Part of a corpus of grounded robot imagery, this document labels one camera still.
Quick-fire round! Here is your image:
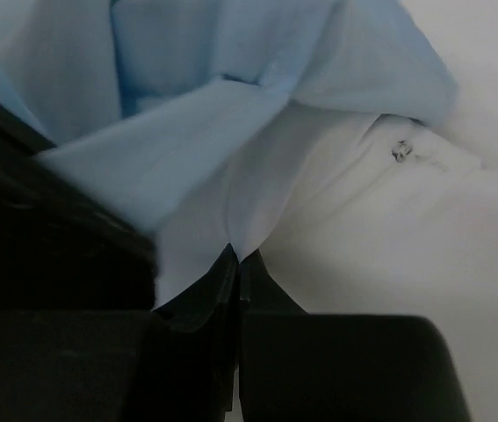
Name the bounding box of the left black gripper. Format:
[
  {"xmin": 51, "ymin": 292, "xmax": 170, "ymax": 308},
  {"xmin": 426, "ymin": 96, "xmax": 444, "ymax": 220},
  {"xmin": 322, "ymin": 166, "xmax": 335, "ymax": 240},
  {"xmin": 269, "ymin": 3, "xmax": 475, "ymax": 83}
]
[{"xmin": 0, "ymin": 105, "xmax": 157, "ymax": 309}]

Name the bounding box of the light blue pillowcase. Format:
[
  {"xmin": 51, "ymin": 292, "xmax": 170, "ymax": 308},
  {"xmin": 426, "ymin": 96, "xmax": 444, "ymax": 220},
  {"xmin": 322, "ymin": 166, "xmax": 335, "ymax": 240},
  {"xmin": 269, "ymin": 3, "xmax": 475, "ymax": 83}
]
[{"xmin": 0, "ymin": 1, "xmax": 456, "ymax": 304}]

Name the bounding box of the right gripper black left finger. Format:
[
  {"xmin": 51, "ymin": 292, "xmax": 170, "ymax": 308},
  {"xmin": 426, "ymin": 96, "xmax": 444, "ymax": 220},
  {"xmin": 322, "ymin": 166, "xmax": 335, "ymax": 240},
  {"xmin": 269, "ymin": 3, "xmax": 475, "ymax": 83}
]
[{"xmin": 134, "ymin": 246, "xmax": 238, "ymax": 421}]

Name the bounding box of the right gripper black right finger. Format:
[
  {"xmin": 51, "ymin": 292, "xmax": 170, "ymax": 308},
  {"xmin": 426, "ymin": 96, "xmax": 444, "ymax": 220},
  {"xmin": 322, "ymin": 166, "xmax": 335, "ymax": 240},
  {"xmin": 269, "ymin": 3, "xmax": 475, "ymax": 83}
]
[{"xmin": 239, "ymin": 252, "xmax": 471, "ymax": 421}]

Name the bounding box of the white pillow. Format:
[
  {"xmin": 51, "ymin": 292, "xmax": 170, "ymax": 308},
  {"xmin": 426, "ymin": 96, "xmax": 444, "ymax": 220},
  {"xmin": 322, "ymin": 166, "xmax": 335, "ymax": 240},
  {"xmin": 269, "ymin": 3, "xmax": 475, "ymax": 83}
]
[{"xmin": 156, "ymin": 105, "xmax": 498, "ymax": 421}]

